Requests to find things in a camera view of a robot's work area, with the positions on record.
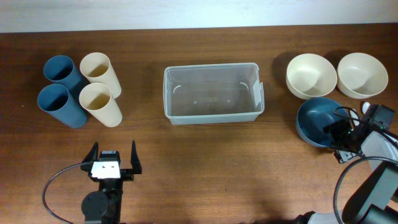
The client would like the clear plastic storage container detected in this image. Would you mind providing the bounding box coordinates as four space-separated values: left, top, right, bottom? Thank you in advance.
163 62 265 125

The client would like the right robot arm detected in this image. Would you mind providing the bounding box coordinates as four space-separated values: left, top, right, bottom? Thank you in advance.
294 98 397 223

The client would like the cream cup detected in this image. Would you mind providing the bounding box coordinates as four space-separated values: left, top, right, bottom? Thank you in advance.
80 52 122 98
79 83 123 128

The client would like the cream cup rear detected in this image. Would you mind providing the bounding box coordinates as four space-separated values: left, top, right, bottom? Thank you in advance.
80 52 122 98

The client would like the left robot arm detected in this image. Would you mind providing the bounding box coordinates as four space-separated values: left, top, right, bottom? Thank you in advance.
81 142 142 224

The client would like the blue bowl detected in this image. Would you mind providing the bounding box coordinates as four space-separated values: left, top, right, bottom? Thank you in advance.
296 97 351 147

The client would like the blue cup rear left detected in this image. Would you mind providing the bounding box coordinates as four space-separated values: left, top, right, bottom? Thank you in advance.
43 55 89 100

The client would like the white plastic fork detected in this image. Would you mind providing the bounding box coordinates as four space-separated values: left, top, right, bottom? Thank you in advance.
349 109 360 126

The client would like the cream cup front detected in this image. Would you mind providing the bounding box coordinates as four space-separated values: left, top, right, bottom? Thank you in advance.
79 83 123 128

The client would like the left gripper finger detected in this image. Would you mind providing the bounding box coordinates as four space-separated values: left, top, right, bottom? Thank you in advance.
130 141 142 170
82 142 98 162

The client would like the blue cup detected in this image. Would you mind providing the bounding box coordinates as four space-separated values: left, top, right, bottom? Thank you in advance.
43 55 89 100
37 84 87 128

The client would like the white plastic spoon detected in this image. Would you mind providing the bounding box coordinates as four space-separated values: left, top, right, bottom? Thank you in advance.
362 102 371 114

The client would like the blue cup front left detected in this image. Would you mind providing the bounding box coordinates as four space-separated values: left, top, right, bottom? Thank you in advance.
37 84 87 128

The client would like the cream bowl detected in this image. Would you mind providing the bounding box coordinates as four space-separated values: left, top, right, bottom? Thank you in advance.
337 53 389 99
285 54 338 100

